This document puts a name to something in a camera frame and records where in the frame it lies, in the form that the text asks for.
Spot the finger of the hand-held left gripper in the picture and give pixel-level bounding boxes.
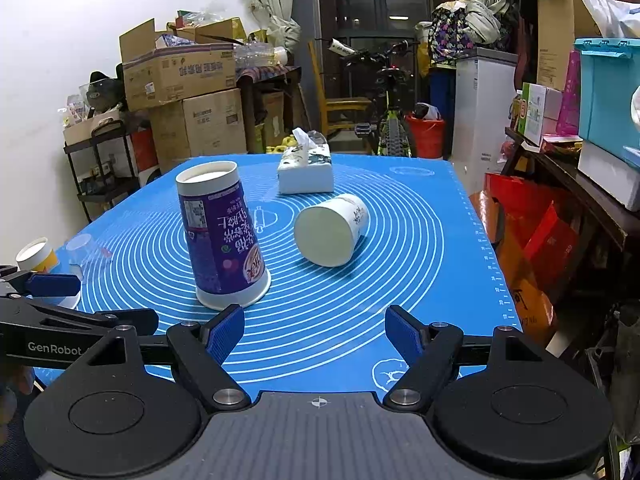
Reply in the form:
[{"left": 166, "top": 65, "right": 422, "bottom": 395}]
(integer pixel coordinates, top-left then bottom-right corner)
[
  {"left": 0, "top": 297, "right": 160, "bottom": 336},
  {"left": 0, "top": 264, "right": 82, "bottom": 299}
]

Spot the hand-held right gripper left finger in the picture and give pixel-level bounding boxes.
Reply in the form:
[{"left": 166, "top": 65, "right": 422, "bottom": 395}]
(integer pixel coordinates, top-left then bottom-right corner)
[{"left": 75, "top": 304, "right": 252, "bottom": 409}]

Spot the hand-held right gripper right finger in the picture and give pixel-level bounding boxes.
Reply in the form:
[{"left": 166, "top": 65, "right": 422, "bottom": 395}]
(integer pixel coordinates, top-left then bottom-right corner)
[{"left": 382, "top": 304, "right": 548, "bottom": 409}]

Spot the white paper cup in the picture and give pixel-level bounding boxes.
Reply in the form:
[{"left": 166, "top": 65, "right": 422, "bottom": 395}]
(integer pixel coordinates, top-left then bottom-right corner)
[{"left": 293, "top": 193, "right": 370, "bottom": 268}]

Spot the small yellow white cup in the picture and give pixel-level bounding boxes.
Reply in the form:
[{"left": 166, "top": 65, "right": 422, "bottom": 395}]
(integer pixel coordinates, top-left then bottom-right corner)
[{"left": 15, "top": 238, "right": 60, "bottom": 274}]

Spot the clear plastic cup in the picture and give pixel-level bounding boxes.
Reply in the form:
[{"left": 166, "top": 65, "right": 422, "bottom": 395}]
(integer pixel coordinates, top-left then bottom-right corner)
[{"left": 66, "top": 233, "right": 94, "bottom": 262}]

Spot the purple paper cup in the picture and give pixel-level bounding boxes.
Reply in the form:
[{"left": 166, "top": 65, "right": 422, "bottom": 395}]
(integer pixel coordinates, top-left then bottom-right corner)
[{"left": 175, "top": 160, "right": 272, "bottom": 311}]

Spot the blue silicone baking mat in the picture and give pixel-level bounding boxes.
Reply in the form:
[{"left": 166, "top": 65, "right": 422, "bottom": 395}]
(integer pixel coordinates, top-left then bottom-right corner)
[{"left": 31, "top": 153, "right": 524, "bottom": 397}]

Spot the black shelf cart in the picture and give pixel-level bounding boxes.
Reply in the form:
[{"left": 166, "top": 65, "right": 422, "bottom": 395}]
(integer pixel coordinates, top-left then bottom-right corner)
[{"left": 63, "top": 119, "right": 142, "bottom": 224}]

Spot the orange paper bag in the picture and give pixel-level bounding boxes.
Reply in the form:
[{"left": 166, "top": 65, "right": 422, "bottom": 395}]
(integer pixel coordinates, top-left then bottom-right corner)
[{"left": 469, "top": 189, "right": 557, "bottom": 347}]

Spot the small cardboard box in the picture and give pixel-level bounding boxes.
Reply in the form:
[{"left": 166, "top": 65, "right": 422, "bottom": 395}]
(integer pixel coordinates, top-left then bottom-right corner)
[{"left": 62, "top": 109, "right": 127, "bottom": 147}]

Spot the red box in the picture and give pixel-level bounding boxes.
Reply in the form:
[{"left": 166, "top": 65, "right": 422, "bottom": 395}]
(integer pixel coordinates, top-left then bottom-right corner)
[{"left": 130, "top": 127, "right": 161, "bottom": 175}]

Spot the red paper bag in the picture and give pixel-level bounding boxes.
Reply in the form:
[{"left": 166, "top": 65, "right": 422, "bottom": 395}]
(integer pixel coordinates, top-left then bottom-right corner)
[{"left": 482, "top": 172, "right": 582, "bottom": 287}]

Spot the white tissue pack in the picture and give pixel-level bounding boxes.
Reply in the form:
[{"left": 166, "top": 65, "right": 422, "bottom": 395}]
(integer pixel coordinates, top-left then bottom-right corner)
[{"left": 277, "top": 128, "right": 335, "bottom": 195}]

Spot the red bucket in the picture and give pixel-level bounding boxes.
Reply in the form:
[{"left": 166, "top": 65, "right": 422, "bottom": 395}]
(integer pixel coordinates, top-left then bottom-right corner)
[{"left": 404, "top": 102, "right": 447, "bottom": 160}]

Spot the black green bicycle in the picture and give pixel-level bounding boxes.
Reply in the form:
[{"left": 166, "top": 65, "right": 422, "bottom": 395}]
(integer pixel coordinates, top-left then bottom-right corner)
[{"left": 326, "top": 36, "right": 432, "bottom": 159}]

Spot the brown cardboard box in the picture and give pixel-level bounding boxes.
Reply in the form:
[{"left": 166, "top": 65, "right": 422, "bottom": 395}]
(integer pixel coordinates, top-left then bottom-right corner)
[{"left": 149, "top": 88, "right": 249, "bottom": 174}]

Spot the white chest freezer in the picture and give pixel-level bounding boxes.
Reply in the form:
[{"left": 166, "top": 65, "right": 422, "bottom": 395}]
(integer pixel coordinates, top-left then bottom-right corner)
[{"left": 451, "top": 46, "right": 519, "bottom": 197}]

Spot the dark wooden shelf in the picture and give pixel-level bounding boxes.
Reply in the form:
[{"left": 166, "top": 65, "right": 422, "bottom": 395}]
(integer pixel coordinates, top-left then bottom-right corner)
[{"left": 504, "top": 126, "right": 640, "bottom": 263}]

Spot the wooden chair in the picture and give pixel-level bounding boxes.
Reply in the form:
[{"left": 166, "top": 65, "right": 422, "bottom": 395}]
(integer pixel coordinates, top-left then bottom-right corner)
[{"left": 307, "top": 39, "right": 374, "bottom": 137}]

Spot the large open cardboard box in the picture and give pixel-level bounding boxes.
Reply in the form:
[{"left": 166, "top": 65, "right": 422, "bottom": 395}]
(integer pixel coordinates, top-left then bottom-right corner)
[{"left": 118, "top": 18, "right": 237, "bottom": 111}]

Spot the green white box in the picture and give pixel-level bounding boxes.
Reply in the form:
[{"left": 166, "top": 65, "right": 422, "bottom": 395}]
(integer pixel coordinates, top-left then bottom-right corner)
[{"left": 521, "top": 82, "right": 564, "bottom": 147}]

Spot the cloth covered side table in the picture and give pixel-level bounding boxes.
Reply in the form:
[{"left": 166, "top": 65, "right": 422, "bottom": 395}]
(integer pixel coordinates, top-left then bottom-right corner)
[{"left": 236, "top": 64, "right": 302, "bottom": 154}]

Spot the white storage box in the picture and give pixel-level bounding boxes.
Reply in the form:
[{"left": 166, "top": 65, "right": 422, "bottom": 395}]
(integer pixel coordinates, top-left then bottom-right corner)
[{"left": 577, "top": 139, "right": 640, "bottom": 212}]

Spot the pile of clear plastic bottles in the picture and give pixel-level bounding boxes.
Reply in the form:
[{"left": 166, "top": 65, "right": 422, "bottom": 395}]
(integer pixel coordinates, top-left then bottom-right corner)
[{"left": 234, "top": 41, "right": 292, "bottom": 67}]

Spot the pink box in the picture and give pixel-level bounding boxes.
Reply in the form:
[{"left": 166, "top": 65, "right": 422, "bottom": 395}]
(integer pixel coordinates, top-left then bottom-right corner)
[{"left": 555, "top": 49, "right": 582, "bottom": 136}]

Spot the floral cloth bag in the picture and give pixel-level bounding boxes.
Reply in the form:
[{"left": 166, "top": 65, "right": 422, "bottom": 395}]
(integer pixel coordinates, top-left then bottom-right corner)
[{"left": 428, "top": 1, "right": 482, "bottom": 69}]

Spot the yellow open cardboard box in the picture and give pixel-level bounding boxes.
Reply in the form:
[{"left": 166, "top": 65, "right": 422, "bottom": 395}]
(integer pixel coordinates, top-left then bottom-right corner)
[{"left": 166, "top": 16, "right": 247, "bottom": 46}]

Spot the grey refrigerator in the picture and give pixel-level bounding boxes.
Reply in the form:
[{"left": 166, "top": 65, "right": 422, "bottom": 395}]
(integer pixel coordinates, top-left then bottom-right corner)
[{"left": 292, "top": 0, "right": 337, "bottom": 127}]

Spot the teal storage box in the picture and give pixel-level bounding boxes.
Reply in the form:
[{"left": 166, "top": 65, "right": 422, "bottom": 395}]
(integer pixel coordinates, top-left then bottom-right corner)
[{"left": 573, "top": 37, "right": 640, "bottom": 144}]

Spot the tall cardboard box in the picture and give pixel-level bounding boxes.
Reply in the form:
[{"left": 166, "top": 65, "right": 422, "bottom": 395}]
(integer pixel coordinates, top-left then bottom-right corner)
[{"left": 536, "top": 0, "right": 602, "bottom": 92}]

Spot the pale patterned curtain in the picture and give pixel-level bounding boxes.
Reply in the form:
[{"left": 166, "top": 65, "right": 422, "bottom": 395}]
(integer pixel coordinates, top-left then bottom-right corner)
[
  {"left": 243, "top": 0, "right": 302, "bottom": 67},
  {"left": 466, "top": 0, "right": 519, "bottom": 44}
]

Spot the white plastic bag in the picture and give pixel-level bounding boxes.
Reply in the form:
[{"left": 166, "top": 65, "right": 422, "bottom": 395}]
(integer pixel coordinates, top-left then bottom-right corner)
[{"left": 568, "top": 0, "right": 640, "bottom": 39}]

